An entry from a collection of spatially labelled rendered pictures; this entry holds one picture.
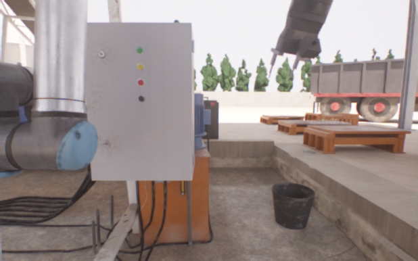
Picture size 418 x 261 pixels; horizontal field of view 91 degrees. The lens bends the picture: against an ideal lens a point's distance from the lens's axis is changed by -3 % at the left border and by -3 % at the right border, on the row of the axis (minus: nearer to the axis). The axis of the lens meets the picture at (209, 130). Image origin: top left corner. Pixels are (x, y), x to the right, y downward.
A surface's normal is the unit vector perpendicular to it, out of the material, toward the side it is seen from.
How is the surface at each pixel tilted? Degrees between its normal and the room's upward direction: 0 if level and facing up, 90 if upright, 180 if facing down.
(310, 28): 122
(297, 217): 98
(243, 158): 90
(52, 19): 83
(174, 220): 90
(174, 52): 90
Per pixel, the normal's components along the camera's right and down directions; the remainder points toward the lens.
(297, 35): 0.11, 0.47
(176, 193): 0.11, 0.13
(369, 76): -0.52, 0.11
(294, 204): -0.29, 0.26
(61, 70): 0.57, 0.00
